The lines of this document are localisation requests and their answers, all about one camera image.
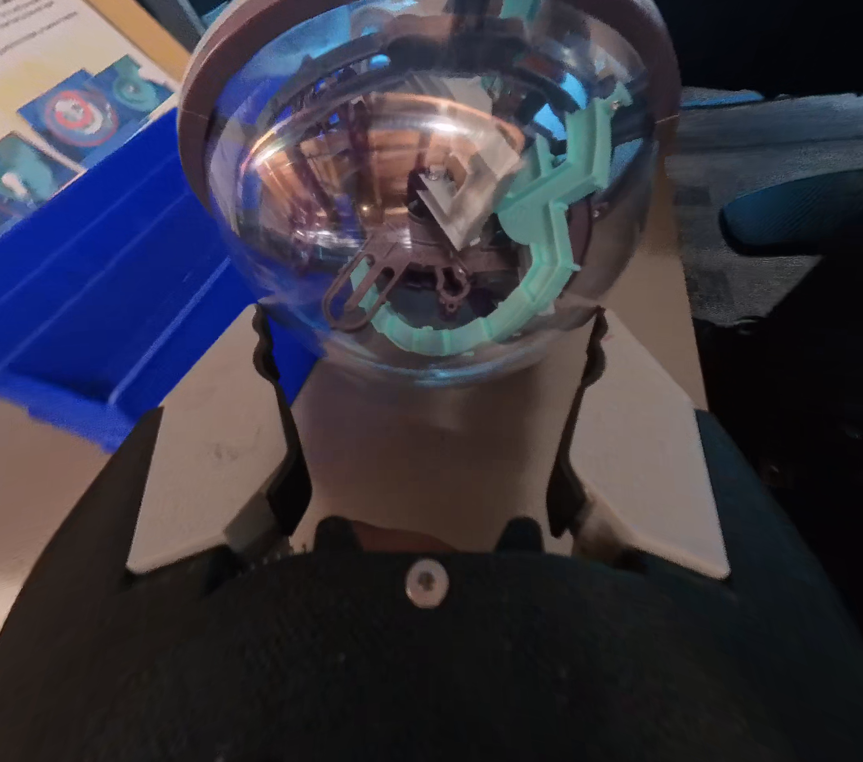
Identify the person's right forearm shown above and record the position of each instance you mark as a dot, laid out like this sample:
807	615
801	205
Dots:
755	0

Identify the person's dark clothing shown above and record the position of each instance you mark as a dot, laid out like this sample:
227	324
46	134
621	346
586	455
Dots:
795	404

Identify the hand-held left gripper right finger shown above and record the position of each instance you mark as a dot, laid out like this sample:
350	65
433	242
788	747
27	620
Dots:
640	472

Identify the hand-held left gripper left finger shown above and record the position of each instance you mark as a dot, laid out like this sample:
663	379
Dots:
209	465

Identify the blue plastic bin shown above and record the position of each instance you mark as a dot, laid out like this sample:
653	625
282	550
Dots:
101	303

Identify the clear plastic maze ball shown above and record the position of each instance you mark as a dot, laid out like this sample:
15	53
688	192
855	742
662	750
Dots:
418	168

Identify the printed instruction sheet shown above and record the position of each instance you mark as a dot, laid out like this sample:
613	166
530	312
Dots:
40	67

